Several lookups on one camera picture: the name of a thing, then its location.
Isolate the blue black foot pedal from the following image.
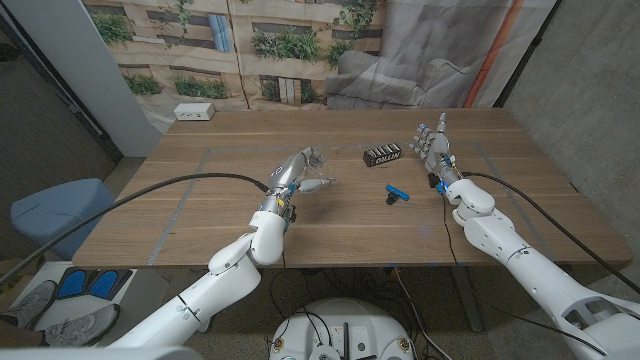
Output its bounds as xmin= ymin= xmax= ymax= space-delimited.
xmin=88 ymin=268 xmax=134 ymax=301
xmin=53 ymin=267 xmax=91 ymax=301

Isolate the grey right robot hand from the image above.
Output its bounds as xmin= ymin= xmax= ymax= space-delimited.
xmin=408 ymin=112 xmax=464 ymax=195

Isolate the white floor cable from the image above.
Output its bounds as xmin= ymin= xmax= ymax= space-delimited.
xmin=393 ymin=267 xmax=454 ymax=360

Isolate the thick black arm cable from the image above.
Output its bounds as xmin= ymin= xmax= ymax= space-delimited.
xmin=462 ymin=171 xmax=640 ymax=295
xmin=0 ymin=172 xmax=271 ymax=286

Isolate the grey table leg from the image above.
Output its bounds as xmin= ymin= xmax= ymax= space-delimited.
xmin=452 ymin=264 xmax=484 ymax=334

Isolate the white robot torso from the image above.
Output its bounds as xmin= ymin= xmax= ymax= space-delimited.
xmin=268 ymin=298 xmax=416 ymax=360

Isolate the white floor board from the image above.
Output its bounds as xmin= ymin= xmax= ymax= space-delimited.
xmin=0 ymin=260 xmax=170 ymax=349

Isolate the thin black right arm wire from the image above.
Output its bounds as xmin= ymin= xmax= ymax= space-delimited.
xmin=442 ymin=193 xmax=609 ymax=357

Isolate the brown cardboard box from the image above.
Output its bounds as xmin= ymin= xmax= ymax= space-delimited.
xmin=0 ymin=254 xmax=45 ymax=301

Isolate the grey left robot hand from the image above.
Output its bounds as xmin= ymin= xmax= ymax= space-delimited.
xmin=257 ymin=146 xmax=337 ymax=225

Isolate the grey sneaker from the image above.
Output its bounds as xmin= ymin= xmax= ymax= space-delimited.
xmin=42 ymin=303 xmax=122 ymax=348
xmin=0 ymin=279 xmax=57 ymax=330

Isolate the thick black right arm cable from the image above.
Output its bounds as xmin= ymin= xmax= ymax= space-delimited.
xmin=462 ymin=171 xmax=640 ymax=295

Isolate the blue grey stool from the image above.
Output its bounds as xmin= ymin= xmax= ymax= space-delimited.
xmin=9 ymin=178 xmax=117 ymax=261

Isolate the black backdrop pole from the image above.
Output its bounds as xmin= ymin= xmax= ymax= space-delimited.
xmin=493 ymin=0 xmax=560 ymax=109

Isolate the printed backdrop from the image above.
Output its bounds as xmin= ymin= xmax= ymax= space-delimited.
xmin=82 ymin=0 xmax=559 ymax=134

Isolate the clear glass beaker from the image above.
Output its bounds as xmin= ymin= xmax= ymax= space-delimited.
xmin=304 ymin=149 xmax=337 ymax=192

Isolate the blue black paper clip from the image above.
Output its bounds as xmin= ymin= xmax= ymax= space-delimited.
xmin=385 ymin=184 xmax=411 ymax=206

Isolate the white power strip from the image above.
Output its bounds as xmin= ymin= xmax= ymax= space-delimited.
xmin=173 ymin=102 xmax=216 ymax=122

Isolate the black Nitro box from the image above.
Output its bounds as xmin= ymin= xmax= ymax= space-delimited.
xmin=362 ymin=142 xmax=403 ymax=168

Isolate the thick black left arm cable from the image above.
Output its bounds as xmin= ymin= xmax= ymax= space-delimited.
xmin=0 ymin=172 xmax=271 ymax=286

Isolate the brown trouser leg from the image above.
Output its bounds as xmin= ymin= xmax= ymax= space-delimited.
xmin=0 ymin=322 xmax=47 ymax=349

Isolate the black floor cable tangle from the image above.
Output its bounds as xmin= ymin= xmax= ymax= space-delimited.
xmin=269 ymin=267 xmax=451 ymax=341

